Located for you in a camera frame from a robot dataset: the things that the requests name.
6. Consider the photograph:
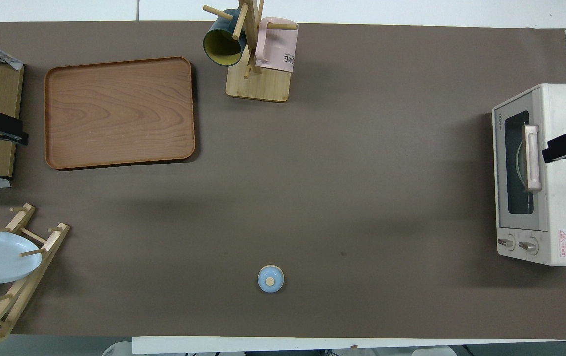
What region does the dark green mug yellow inside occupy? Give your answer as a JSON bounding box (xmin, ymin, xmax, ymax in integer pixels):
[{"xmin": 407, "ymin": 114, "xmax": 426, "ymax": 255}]
[{"xmin": 203, "ymin": 8, "xmax": 247, "ymax": 67}]

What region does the wooden mug tree stand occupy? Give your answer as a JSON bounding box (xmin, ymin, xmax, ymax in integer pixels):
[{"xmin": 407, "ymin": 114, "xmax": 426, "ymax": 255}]
[{"xmin": 202, "ymin": 0, "xmax": 299, "ymax": 103}]

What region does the glass oven door with handle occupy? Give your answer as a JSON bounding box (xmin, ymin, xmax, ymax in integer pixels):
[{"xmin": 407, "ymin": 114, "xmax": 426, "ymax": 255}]
[{"xmin": 492, "ymin": 89, "xmax": 551, "ymax": 233}]

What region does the small blue lidded jar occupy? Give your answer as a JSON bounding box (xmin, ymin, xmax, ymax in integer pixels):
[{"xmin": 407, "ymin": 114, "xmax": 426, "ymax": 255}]
[{"xmin": 257, "ymin": 265, "xmax": 285, "ymax": 293}]

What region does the pink mug with print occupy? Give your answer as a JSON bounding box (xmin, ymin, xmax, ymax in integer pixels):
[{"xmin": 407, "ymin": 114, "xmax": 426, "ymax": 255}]
[{"xmin": 255, "ymin": 17, "xmax": 299, "ymax": 74}]

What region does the wooden serving tray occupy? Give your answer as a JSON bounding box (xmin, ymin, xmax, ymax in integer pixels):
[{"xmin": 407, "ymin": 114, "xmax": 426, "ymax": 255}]
[{"xmin": 44, "ymin": 56, "xmax": 196, "ymax": 171}]

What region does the white round object under table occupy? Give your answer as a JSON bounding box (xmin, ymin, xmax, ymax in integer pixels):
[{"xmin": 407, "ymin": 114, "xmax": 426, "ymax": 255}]
[{"xmin": 102, "ymin": 341, "xmax": 133, "ymax": 356}]

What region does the brown table mat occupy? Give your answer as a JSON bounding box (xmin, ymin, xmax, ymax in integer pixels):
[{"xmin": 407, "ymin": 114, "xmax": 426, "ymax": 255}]
[{"xmin": 0, "ymin": 21, "xmax": 566, "ymax": 342}]

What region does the wooden dish rack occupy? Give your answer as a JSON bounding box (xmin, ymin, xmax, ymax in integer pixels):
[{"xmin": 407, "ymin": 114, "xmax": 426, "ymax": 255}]
[{"xmin": 0, "ymin": 203, "xmax": 71, "ymax": 355}]

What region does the grey-green round plate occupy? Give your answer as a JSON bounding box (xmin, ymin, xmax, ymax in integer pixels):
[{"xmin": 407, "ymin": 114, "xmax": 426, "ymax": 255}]
[{"xmin": 515, "ymin": 140, "xmax": 527, "ymax": 192}]

